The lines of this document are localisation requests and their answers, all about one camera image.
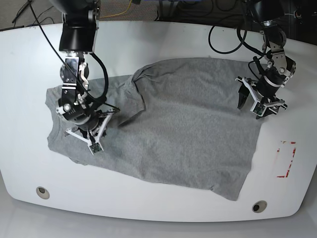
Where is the red tape rectangle marking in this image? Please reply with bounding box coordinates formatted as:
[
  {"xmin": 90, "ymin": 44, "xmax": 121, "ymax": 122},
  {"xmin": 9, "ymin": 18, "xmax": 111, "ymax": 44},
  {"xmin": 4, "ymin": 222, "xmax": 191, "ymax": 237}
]
[{"xmin": 274, "ymin": 141, "xmax": 297, "ymax": 179}]

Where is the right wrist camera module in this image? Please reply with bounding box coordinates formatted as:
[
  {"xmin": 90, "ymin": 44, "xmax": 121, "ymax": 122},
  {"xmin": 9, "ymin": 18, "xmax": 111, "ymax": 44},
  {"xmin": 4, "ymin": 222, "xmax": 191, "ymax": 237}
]
[{"xmin": 88, "ymin": 142, "xmax": 104, "ymax": 155}]

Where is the yellow cable on floor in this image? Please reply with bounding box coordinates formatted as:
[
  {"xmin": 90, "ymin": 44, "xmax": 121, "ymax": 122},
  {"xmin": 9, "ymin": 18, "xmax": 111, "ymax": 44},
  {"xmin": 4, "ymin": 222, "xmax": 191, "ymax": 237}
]
[{"xmin": 101, "ymin": 0, "xmax": 132, "ymax": 19}]

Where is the left table cable grommet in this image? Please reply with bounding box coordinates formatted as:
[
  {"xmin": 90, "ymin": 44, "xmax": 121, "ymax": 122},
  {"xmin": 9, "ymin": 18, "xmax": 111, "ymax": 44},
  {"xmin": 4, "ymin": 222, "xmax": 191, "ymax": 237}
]
[{"xmin": 36, "ymin": 186, "xmax": 50, "ymax": 200}]

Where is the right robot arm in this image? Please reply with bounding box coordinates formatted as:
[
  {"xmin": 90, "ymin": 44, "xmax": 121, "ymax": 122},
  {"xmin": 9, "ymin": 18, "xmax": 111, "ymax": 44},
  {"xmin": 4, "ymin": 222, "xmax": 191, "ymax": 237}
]
[{"xmin": 51, "ymin": 0, "xmax": 119, "ymax": 149}]

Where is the right table cable grommet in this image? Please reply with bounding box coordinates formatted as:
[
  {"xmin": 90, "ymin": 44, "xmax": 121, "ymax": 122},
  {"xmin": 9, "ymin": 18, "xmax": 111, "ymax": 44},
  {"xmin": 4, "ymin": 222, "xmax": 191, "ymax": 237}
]
[{"xmin": 252, "ymin": 200, "xmax": 267, "ymax": 213}]

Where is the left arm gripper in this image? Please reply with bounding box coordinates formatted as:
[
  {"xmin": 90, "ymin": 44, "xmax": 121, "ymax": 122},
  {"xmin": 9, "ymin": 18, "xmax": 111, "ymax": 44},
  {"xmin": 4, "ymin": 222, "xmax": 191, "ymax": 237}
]
[{"xmin": 235, "ymin": 76, "xmax": 287, "ymax": 119}]

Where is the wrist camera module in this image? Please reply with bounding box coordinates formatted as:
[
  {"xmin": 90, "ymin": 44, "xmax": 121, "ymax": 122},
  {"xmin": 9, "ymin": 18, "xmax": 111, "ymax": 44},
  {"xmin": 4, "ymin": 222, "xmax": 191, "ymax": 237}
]
[
  {"xmin": 250, "ymin": 101, "xmax": 267, "ymax": 116},
  {"xmin": 88, "ymin": 142, "xmax": 104, "ymax": 155}
]

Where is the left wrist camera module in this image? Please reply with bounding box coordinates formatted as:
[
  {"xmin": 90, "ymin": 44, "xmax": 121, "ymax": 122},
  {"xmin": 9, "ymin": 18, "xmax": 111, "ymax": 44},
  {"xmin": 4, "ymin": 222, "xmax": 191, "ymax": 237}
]
[{"xmin": 250, "ymin": 101, "xmax": 267, "ymax": 116}]

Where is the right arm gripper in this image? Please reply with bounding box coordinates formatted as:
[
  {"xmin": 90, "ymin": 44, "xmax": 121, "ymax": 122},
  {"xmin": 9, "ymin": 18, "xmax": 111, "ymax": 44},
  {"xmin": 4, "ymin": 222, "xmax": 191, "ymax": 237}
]
[{"xmin": 65, "ymin": 108, "xmax": 119, "ymax": 145}]

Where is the table cable grommet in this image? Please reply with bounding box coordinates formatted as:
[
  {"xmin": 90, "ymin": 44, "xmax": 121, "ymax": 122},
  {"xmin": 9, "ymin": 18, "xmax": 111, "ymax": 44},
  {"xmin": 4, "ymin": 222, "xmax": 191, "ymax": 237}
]
[
  {"xmin": 36, "ymin": 186, "xmax": 50, "ymax": 200},
  {"xmin": 252, "ymin": 200, "xmax": 267, "ymax": 213}
]

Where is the grey t-shirt with black lettering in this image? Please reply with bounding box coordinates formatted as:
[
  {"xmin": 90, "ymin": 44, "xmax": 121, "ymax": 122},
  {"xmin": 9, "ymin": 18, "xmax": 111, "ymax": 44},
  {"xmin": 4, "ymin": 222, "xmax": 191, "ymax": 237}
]
[{"xmin": 46, "ymin": 58, "xmax": 262, "ymax": 201}]

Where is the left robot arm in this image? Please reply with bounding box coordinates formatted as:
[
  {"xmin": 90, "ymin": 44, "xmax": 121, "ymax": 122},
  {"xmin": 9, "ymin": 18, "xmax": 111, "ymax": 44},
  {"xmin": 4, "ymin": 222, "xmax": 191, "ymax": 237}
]
[{"xmin": 226, "ymin": 0, "xmax": 296, "ymax": 119}]

